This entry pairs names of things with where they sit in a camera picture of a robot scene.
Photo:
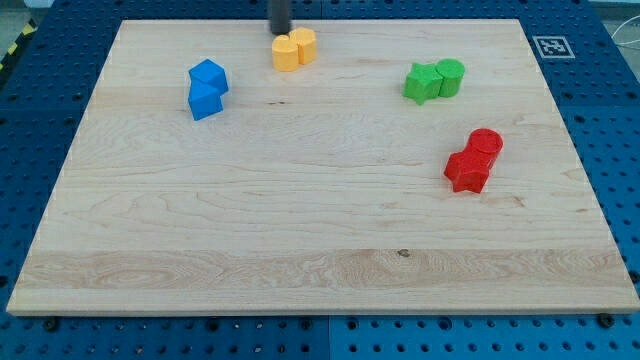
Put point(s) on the white fiducial marker tag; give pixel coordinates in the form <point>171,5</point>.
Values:
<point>553,47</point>

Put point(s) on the black bolt left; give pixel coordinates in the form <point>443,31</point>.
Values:
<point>50,324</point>

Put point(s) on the blue triangle block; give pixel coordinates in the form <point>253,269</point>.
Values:
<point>204,100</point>

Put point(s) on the green star block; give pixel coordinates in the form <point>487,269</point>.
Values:
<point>422,83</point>

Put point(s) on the black bolt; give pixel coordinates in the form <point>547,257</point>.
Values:
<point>605,320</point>
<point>50,324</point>

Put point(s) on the green cylinder block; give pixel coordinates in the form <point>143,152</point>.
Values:
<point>452,71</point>

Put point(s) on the blue cube block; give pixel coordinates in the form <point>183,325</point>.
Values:
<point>210,73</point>

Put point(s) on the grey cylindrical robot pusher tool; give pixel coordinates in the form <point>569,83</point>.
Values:
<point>279,16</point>

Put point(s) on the wooden board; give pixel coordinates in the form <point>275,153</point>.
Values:
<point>322,190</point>

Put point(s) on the red cylinder block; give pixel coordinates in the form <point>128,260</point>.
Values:
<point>485,145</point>

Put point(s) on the black bolt right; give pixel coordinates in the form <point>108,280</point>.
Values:
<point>605,320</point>

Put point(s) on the red star block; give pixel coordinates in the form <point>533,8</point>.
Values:
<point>468,170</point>

